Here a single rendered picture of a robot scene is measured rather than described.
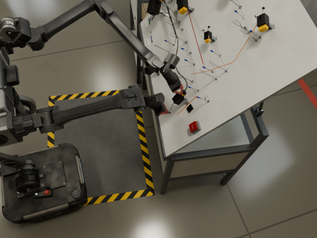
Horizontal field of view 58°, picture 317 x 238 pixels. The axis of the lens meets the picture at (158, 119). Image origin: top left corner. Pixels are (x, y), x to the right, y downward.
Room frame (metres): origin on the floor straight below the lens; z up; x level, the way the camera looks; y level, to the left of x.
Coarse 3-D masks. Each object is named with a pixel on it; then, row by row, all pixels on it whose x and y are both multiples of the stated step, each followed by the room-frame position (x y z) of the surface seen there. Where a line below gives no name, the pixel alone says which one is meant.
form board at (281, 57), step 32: (192, 0) 1.65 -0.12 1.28; (224, 0) 1.48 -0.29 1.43; (256, 0) 1.34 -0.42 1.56; (288, 0) 1.23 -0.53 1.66; (160, 32) 1.60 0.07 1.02; (192, 32) 1.42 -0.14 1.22; (224, 32) 1.28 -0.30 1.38; (256, 32) 1.17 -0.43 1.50; (288, 32) 1.08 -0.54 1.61; (192, 64) 1.20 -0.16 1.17; (224, 64) 1.09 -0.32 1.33; (256, 64) 1.00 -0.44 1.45; (288, 64) 0.93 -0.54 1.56; (192, 96) 1.00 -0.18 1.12; (224, 96) 0.91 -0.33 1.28; (256, 96) 0.84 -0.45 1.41
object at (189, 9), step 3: (180, 0) 1.58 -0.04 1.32; (183, 0) 1.56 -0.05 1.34; (186, 0) 1.58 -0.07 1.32; (177, 3) 1.57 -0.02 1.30; (180, 3) 1.55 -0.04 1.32; (183, 3) 1.53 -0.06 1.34; (186, 3) 1.56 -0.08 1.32; (177, 6) 1.55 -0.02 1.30; (180, 6) 1.53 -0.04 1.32; (183, 6) 1.52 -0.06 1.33; (186, 6) 1.54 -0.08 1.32; (189, 9) 1.58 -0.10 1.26; (192, 9) 1.58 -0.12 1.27; (189, 12) 1.57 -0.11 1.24
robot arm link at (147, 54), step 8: (104, 8) 1.17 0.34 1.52; (112, 8) 1.18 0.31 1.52; (112, 16) 1.17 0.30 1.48; (112, 24) 1.14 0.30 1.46; (120, 24) 1.14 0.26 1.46; (120, 32) 1.10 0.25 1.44; (128, 32) 1.11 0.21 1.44; (128, 40) 1.07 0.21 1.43; (136, 40) 1.08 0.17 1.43; (136, 48) 1.04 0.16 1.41; (144, 48) 1.05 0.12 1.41; (144, 56) 1.01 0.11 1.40; (152, 56) 1.02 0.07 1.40; (152, 64) 0.98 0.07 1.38
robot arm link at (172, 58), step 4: (168, 56) 1.05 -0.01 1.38; (172, 56) 1.05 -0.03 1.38; (176, 56) 1.05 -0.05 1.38; (152, 60) 0.99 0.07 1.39; (156, 60) 0.99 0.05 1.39; (164, 60) 1.01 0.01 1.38; (168, 60) 1.02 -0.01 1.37; (172, 60) 1.02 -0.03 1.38; (176, 60) 1.03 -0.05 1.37; (156, 64) 0.98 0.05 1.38; (160, 64) 0.98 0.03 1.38; (172, 64) 1.00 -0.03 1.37; (176, 64) 1.02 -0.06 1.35; (156, 72) 0.99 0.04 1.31
